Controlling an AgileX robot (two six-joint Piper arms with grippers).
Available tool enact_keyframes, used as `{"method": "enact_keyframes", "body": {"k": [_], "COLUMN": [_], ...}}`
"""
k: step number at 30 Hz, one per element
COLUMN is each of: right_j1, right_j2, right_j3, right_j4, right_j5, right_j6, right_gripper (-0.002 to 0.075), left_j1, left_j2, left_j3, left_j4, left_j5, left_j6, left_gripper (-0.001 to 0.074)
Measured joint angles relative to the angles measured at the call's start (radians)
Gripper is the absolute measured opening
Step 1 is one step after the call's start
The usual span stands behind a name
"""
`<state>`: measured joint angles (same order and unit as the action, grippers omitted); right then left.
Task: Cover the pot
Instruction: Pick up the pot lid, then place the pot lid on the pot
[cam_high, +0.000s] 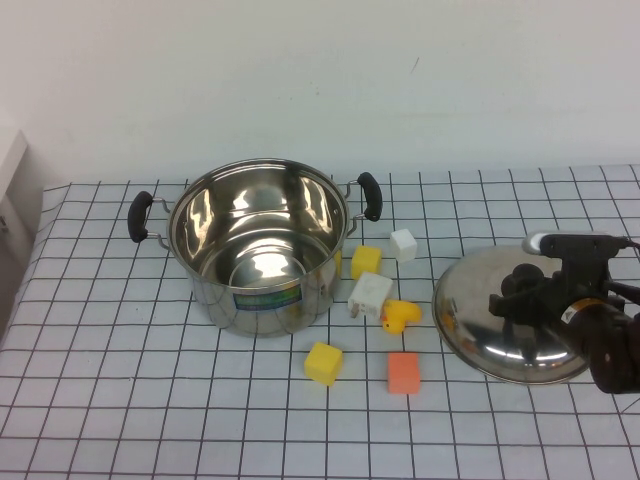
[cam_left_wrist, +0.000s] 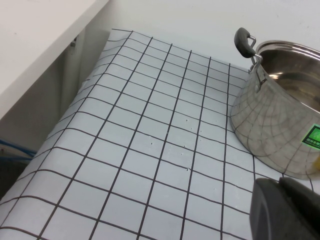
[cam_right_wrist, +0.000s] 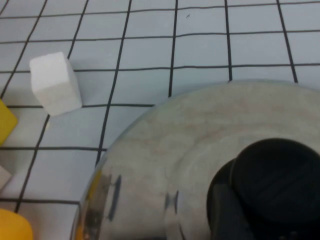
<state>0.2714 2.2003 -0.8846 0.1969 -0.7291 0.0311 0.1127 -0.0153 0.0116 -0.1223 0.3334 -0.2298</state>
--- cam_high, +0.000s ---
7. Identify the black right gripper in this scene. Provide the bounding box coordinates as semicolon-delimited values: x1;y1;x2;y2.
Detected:
488;252;617;326

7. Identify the steel lid with black knob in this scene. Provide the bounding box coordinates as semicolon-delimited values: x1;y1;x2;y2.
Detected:
431;244;596;386

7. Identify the stainless steel cooking pot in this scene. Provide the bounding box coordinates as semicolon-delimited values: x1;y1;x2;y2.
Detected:
126;158;384;340

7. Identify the yellow rubber duck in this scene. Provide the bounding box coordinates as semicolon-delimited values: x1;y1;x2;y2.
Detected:
380;298;424;335

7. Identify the white foam cube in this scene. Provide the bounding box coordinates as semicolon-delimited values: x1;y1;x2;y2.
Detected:
389;228;419;264

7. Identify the orange foam block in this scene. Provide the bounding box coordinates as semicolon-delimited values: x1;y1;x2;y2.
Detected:
387;352;422;396

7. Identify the white power adapter plug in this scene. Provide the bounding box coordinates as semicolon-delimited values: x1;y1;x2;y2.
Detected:
347;271;395;321

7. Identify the yellow foam cube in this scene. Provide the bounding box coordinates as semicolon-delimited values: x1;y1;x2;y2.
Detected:
350;244;384;281
304;341;345;388

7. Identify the white black-grid tablecloth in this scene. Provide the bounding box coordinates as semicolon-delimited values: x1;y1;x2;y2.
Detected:
0;164;640;480

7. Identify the white furniture panel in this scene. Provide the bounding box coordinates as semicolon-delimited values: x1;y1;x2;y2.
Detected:
0;130;45;346

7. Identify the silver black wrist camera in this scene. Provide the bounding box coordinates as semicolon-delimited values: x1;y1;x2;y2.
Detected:
521;230;632;257

